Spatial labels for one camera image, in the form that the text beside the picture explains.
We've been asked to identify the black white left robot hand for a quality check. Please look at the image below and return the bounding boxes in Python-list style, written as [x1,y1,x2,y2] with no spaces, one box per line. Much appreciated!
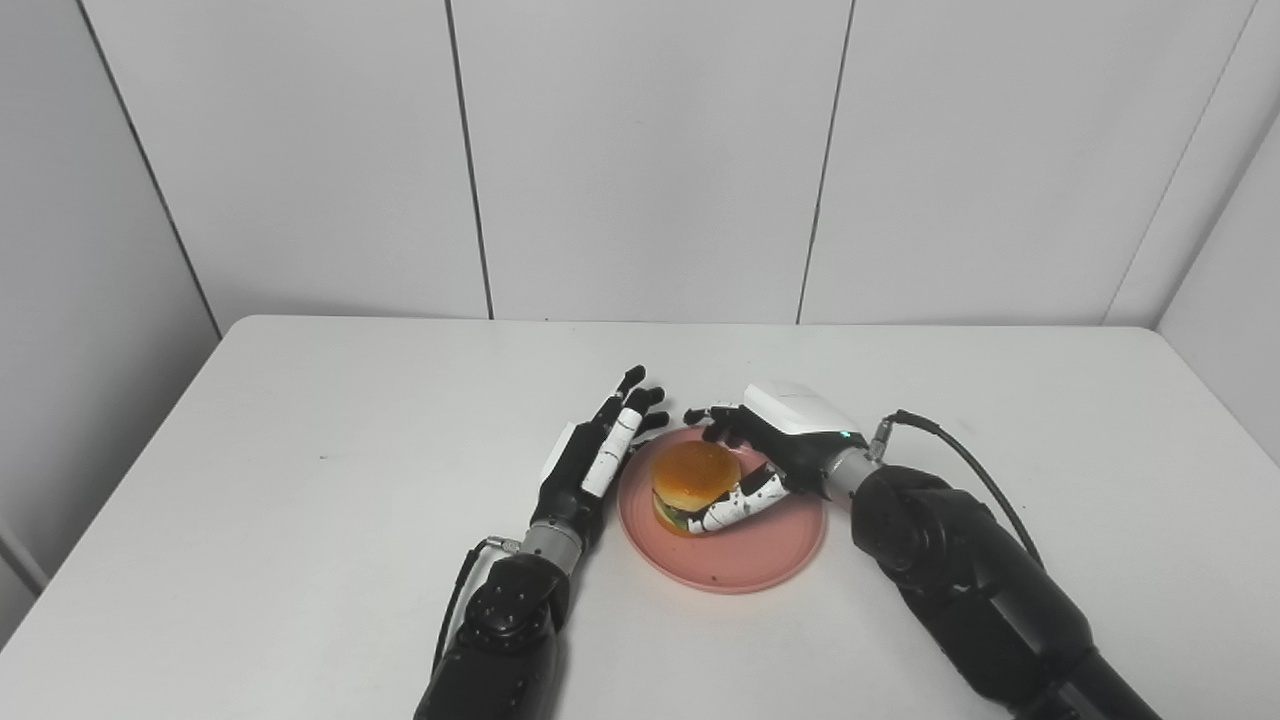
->
[529,364,672,553]

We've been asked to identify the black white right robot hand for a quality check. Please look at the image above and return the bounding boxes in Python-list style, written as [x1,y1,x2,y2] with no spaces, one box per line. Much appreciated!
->
[682,379,869,537]

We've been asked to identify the toy hamburger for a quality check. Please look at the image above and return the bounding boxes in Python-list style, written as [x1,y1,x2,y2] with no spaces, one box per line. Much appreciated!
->
[651,439,744,537]

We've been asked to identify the pink round plate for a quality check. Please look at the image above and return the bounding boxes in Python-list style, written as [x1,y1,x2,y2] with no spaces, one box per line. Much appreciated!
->
[616,426,829,596]

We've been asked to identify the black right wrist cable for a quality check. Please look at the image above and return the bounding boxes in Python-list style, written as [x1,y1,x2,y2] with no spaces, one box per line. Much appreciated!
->
[866,409,1047,573]

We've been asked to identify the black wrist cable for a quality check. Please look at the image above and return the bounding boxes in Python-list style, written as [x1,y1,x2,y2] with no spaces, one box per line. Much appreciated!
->
[430,536,523,683]
[866,409,1047,573]

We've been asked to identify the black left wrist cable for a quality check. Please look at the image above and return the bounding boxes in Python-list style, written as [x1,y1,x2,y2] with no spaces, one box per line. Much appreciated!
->
[430,536,523,683]

